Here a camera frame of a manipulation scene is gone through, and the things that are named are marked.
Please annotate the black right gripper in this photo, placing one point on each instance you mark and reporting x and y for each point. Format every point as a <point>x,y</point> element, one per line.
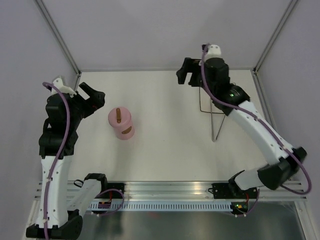
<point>191,65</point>

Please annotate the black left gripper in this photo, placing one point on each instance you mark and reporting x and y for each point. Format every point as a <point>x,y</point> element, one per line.
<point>96,100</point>

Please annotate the pink lunch box lid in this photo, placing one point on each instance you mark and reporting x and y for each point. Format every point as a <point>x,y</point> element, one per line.
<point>119,116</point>

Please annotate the pink cylindrical lunch box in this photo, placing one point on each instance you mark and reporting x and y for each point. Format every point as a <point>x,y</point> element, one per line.
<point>124,132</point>

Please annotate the metal tongs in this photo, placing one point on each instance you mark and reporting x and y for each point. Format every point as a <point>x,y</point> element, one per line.
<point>217,118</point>

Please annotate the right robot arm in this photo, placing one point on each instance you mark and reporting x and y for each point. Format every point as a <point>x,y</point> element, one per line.
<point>282,159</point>

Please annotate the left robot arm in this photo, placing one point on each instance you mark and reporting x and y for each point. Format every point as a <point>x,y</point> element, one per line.
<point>57,219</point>

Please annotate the white square plate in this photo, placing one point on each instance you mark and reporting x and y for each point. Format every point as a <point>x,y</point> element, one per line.
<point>205,103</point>

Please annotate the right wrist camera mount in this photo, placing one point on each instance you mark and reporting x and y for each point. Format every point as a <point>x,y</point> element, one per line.
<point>210,51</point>

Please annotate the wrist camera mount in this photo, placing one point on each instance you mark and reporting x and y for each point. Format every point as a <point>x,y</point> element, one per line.
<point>210,51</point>
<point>58,82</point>

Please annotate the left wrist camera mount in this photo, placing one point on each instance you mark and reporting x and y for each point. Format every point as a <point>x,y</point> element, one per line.
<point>58,82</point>

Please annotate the left frame post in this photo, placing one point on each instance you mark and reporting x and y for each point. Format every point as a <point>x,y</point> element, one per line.
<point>44,11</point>

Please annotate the frame post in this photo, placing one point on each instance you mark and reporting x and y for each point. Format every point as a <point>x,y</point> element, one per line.
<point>275,34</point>
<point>44,11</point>

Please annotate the right frame post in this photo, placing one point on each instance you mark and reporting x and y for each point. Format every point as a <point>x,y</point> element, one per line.
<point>275,34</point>

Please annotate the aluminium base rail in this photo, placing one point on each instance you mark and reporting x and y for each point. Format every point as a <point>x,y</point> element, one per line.
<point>193,191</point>

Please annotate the white cable duct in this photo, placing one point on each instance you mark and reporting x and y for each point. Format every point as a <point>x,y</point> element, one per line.
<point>176,206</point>

